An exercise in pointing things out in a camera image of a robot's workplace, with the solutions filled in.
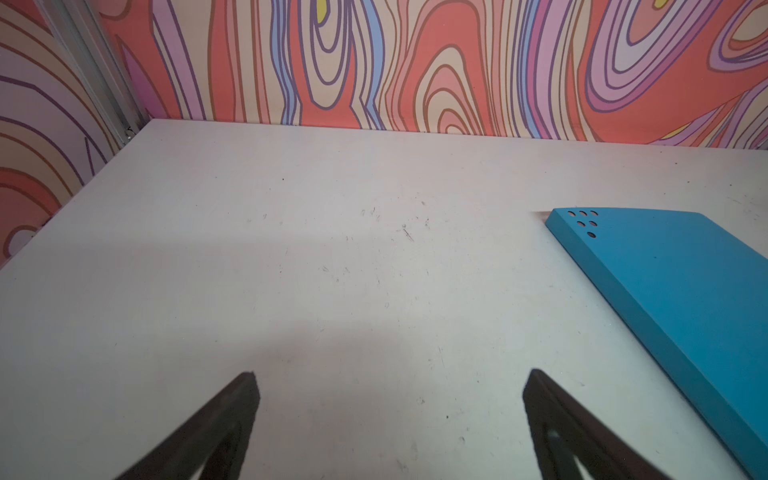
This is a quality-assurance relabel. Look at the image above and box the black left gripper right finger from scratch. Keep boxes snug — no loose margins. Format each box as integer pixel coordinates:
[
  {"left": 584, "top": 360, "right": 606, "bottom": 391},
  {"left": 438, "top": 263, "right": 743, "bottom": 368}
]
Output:
[{"left": 523, "top": 369, "right": 668, "bottom": 479}]

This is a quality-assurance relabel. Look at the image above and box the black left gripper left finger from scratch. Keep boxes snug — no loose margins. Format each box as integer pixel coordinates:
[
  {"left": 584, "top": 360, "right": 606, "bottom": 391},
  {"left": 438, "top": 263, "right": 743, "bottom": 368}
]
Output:
[{"left": 119, "top": 372, "right": 260, "bottom": 479}]

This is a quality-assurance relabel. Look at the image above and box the blue file folder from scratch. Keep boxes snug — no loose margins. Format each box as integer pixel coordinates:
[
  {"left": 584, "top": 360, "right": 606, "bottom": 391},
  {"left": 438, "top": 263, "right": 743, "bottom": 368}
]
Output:
[{"left": 545, "top": 207, "right": 767, "bottom": 479}]

